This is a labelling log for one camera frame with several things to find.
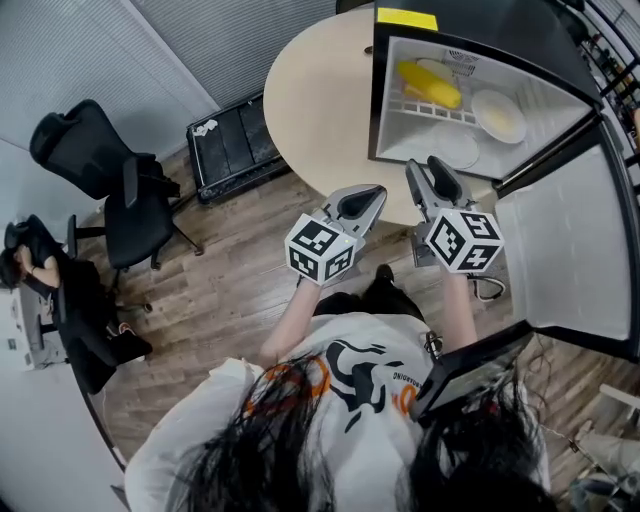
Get person's black trousers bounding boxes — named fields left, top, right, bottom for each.
left=312, top=263, right=426, bottom=321

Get person's left forearm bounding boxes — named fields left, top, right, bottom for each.
left=258, top=284, right=321, bottom=366

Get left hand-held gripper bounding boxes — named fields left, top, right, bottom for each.
left=283, top=183, right=389, bottom=288

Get person's white printed t-shirt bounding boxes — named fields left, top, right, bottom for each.
left=124, top=312, right=441, bottom=512

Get round beige table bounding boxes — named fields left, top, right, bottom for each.
left=262, top=7, right=501, bottom=226

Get black tablet device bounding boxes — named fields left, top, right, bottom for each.
left=409, top=329, right=536, bottom=426

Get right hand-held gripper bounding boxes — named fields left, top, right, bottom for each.
left=404, top=155, right=505, bottom=275

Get yellow banana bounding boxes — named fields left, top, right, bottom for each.
left=396, top=60, right=462, bottom=110

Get person's right forearm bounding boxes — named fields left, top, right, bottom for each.
left=442, top=272, right=479, bottom=351

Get plain white plate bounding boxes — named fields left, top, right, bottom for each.
left=429, top=121, right=481, bottom=170

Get white plate with yellow centre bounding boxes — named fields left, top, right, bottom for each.
left=470, top=88, right=528, bottom=145

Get white desk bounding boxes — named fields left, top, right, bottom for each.
left=0, top=287, right=69, bottom=374

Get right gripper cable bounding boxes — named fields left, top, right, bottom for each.
left=469, top=274, right=507, bottom=302

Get black flat platform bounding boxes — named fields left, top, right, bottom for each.
left=186, top=92, right=294, bottom=204

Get black office chair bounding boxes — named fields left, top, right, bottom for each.
left=28, top=98, right=206, bottom=274

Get black mini fridge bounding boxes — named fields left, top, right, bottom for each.
left=367, top=0, right=640, bottom=364

